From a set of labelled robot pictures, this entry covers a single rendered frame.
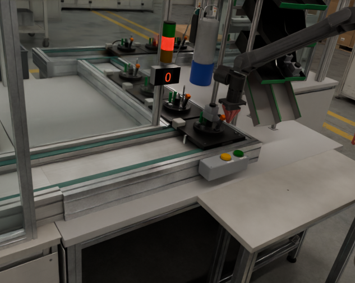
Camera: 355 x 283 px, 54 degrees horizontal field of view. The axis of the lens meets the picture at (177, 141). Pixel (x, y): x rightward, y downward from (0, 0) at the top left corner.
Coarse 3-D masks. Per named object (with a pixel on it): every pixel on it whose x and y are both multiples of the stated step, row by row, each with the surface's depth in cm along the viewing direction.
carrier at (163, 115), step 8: (184, 88) 177; (176, 96) 173; (168, 104) 171; (176, 104) 174; (192, 104) 183; (168, 112) 170; (176, 112) 170; (184, 112) 171; (192, 112) 174; (168, 120) 162; (184, 120) 166
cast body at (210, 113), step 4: (208, 104) 154; (212, 104) 152; (208, 108) 152; (212, 108) 151; (216, 108) 153; (204, 112) 155; (208, 112) 153; (212, 112) 152; (216, 112) 154; (204, 116) 156; (208, 116) 154; (212, 116) 152; (216, 116) 153; (212, 120) 152; (216, 120) 154
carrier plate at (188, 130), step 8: (192, 120) 165; (184, 128) 157; (192, 128) 158; (224, 128) 162; (192, 136) 150; (200, 136) 151; (208, 136) 152; (216, 136) 153; (224, 136) 154; (232, 136) 155; (240, 136) 156; (200, 144) 146; (208, 144) 146; (216, 144) 148
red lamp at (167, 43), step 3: (162, 36) 137; (162, 39) 138; (165, 39) 136; (168, 39) 136; (171, 39) 137; (162, 42) 138; (165, 42) 137; (168, 42) 137; (171, 42) 137; (162, 45) 138; (165, 45) 137; (168, 45) 137; (171, 45) 138; (162, 48) 139; (165, 48) 138; (168, 48) 138; (171, 48) 139
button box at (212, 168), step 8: (232, 152) 144; (200, 160) 136; (208, 160) 136; (216, 160) 137; (224, 160) 138; (232, 160) 139; (240, 160) 140; (248, 160) 143; (200, 168) 137; (208, 168) 133; (216, 168) 133; (224, 168) 136; (232, 168) 139; (240, 168) 143; (208, 176) 134; (216, 176) 136
